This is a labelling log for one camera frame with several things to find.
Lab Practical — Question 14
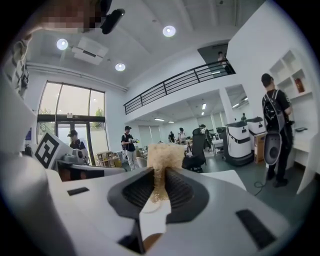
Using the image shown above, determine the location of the black head camera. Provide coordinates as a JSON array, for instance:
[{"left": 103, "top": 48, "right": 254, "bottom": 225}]
[{"left": 100, "top": 8, "right": 126, "bottom": 35}]

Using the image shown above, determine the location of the wooden shelf unit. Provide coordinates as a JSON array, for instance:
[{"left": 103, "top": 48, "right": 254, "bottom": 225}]
[{"left": 95, "top": 150, "right": 124, "bottom": 168}]

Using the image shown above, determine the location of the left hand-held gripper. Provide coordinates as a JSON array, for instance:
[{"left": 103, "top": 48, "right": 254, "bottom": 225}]
[{"left": 34, "top": 131, "right": 126, "bottom": 183}]

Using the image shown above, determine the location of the white counter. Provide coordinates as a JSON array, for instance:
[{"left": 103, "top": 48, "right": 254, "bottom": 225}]
[{"left": 291, "top": 119, "right": 320, "bottom": 196}]

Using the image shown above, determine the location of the cardboard box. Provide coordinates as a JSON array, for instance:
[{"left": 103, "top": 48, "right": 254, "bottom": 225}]
[{"left": 253, "top": 132, "right": 268, "bottom": 165}]

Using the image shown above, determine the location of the glass window wall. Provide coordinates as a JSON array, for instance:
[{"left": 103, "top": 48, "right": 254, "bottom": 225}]
[{"left": 36, "top": 79, "right": 110, "bottom": 166}]

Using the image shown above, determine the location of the person's face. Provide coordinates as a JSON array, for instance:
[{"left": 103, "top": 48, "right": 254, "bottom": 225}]
[{"left": 39, "top": 0, "right": 102, "bottom": 35}]

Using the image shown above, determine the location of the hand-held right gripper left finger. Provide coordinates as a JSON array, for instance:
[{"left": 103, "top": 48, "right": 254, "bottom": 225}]
[{"left": 45, "top": 166, "right": 155, "bottom": 256}]

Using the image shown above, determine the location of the beige fluffy noodle ball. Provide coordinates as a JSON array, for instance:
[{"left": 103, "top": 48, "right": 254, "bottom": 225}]
[{"left": 146, "top": 142, "right": 186, "bottom": 205}]

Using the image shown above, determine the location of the black office chair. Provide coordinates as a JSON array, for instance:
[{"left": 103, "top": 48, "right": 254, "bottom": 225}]
[{"left": 181, "top": 127, "right": 208, "bottom": 173}]

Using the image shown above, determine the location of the white and black robot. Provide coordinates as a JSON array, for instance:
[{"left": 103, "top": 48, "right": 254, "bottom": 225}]
[
  {"left": 246, "top": 116, "right": 266, "bottom": 137},
  {"left": 223, "top": 121, "right": 253, "bottom": 167}
]

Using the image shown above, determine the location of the ceiling air conditioner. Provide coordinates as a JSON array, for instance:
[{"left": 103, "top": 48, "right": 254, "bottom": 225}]
[{"left": 71, "top": 36, "right": 110, "bottom": 66}]

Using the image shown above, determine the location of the grey shell chair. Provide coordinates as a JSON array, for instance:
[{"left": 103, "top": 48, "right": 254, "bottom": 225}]
[{"left": 136, "top": 156, "right": 149, "bottom": 169}]

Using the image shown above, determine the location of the black railing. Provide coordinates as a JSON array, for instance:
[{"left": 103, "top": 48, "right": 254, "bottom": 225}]
[{"left": 123, "top": 59, "right": 236, "bottom": 116}]

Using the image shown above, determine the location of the white wall shelf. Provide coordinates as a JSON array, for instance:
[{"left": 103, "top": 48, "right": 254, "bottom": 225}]
[{"left": 268, "top": 48, "right": 316, "bottom": 101}]

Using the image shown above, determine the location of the grey pod with black disc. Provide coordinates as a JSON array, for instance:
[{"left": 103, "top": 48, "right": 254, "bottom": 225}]
[{"left": 264, "top": 131, "right": 283, "bottom": 166}]

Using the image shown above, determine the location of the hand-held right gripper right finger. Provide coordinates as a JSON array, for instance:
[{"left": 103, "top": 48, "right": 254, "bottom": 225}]
[{"left": 149, "top": 166, "right": 291, "bottom": 256}]

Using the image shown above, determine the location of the white marble table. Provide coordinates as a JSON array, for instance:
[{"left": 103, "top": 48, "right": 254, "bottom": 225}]
[{"left": 201, "top": 169, "right": 248, "bottom": 191}]

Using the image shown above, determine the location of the cream striped shirt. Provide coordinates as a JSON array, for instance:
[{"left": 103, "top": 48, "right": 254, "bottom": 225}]
[{"left": 4, "top": 34, "right": 31, "bottom": 101}]

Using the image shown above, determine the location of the red-brown box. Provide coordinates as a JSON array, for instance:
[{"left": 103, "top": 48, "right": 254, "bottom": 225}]
[{"left": 294, "top": 77, "right": 306, "bottom": 94}]

